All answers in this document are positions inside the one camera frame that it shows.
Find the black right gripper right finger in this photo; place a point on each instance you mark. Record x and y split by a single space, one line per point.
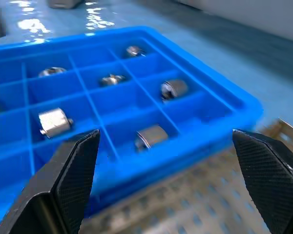
268 180

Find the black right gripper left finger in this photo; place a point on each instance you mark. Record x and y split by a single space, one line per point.
68 185

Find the perforated steel tray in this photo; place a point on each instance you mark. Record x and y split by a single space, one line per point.
197 195

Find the blue compartment tray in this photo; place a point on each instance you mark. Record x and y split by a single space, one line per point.
117 107

